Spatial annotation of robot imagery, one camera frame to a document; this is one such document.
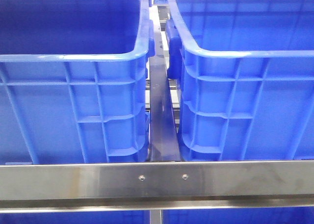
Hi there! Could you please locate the steel divider bar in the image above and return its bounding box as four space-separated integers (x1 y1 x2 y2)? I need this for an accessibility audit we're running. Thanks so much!
149 54 181 162

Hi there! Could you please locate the blue bin front left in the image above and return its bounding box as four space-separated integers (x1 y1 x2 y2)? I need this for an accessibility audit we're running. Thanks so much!
0 0 155 165

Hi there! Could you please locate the blue bin front right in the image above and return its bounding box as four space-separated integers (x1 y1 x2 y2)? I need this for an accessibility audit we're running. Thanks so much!
167 0 314 161

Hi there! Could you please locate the lower shelf blue bin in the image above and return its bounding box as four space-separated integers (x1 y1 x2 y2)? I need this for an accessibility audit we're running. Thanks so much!
0 211 150 224

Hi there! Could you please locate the left rail screw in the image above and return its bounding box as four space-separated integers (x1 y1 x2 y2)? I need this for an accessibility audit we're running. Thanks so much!
138 175 145 181

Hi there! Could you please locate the rail screw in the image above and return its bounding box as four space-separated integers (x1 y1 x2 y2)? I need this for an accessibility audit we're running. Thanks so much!
138 175 145 181
182 174 189 180

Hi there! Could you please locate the right rail screw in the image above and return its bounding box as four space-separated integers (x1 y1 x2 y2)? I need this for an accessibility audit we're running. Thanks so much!
182 174 189 180

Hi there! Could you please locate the steel front rail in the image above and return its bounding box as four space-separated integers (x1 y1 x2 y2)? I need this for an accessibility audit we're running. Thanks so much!
0 160 314 213

